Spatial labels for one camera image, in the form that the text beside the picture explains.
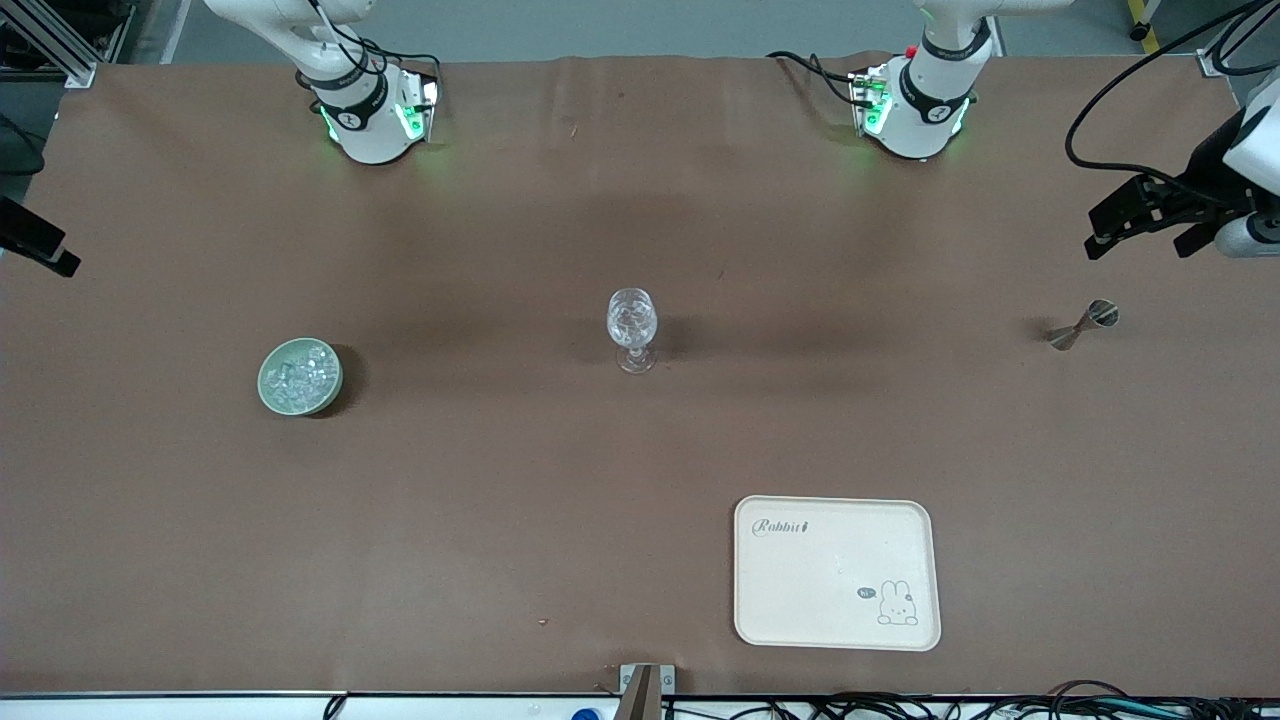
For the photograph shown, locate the clear crystal wine glass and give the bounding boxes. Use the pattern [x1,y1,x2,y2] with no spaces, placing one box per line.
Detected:
[606,288,659,375]

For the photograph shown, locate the clear ice cube pile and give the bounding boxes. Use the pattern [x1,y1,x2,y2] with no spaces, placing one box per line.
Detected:
[265,344,337,407]

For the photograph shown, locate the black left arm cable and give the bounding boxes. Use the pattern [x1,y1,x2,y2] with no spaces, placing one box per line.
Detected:
[1064,0,1280,201]

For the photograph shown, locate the steel double jigger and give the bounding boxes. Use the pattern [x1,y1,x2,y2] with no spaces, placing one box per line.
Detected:
[1047,299,1120,352]

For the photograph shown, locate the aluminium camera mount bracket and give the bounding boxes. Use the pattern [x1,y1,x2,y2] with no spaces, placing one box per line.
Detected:
[618,663,677,720]

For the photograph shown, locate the brown table cover sheet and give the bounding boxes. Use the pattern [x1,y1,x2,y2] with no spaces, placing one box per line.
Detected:
[0,52,1280,699]

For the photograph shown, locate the cream rabbit print tray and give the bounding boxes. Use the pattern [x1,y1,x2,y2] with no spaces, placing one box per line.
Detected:
[733,495,943,653]

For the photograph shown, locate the metal base connector plate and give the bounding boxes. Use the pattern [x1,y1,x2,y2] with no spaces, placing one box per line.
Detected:
[398,72,442,143]
[850,65,893,137]

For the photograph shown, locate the black cable bundle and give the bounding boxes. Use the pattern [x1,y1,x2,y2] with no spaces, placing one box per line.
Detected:
[660,680,1280,720]

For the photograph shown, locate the white table edge rail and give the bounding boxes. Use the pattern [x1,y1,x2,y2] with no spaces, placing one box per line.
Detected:
[0,692,1280,720]

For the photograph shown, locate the green ceramic bowl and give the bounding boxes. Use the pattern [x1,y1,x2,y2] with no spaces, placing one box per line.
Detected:
[257,337,345,417]

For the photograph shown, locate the black base power cable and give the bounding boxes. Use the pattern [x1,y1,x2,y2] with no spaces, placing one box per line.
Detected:
[300,0,442,89]
[767,50,863,107]

